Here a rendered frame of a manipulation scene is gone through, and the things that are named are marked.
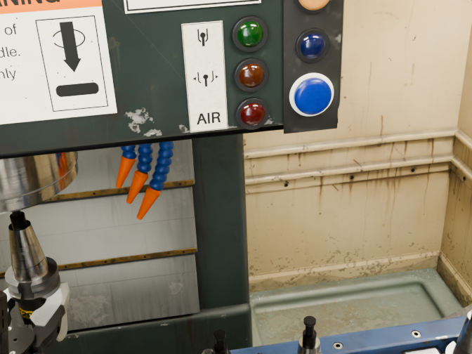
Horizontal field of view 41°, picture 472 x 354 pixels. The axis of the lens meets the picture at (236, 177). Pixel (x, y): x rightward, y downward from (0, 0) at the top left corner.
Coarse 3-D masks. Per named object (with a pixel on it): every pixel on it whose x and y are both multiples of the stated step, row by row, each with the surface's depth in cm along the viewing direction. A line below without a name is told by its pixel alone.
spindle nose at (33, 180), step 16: (0, 160) 62; (16, 160) 62; (32, 160) 63; (48, 160) 65; (64, 160) 67; (0, 176) 62; (16, 176) 63; (32, 176) 64; (48, 176) 66; (64, 176) 68; (0, 192) 63; (16, 192) 64; (32, 192) 65; (48, 192) 66; (0, 208) 64; (16, 208) 65
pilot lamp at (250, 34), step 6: (246, 24) 46; (252, 24) 46; (258, 24) 46; (240, 30) 46; (246, 30) 46; (252, 30) 46; (258, 30) 46; (240, 36) 46; (246, 36) 46; (252, 36) 46; (258, 36) 46; (240, 42) 46; (246, 42) 46; (252, 42) 46; (258, 42) 47
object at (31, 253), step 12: (12, 228) 74; (24, 228) 74; (12, 240) 74; (24, 240) 74; (36, 240) 75; (12, 252) 75; (24, 252) 74; (36, 252) 75; (12, 264) 76; (24, 264) 75; (36, 264) 75; (48, 264) 78; (24, 276) 75; (36, 276) 76
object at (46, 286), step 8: (56, 264) 79; (8, 272) 78; (48, 272) 77; (56, 272) 78; (8, 280) 76; (16, 280) 76; (40, 280) 76; (48, 280) 76; (56, 280) 78; (8, 288) 76; (16, 288) 75; (24, 288) 76; (32, 288) 75; (40, 288) 76; (48, 288) 77; (56, 288) 78; (16, 296) 76; (24, 296) 77; (32, 296) 77; (40, 296) 76; (48, 296) 77
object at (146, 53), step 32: (128, 32) 45; (160, 32) 46; (224, 32) 46; (128, 64) 46; (160, 64) 47; (128, 96) 47; (160, 96) 48; (256, 96) 49; (0, 128) 47; (32, 128) 47; (64, 128) 48; (96, 128) 48; (128, 128) 49; (160, 128) 49
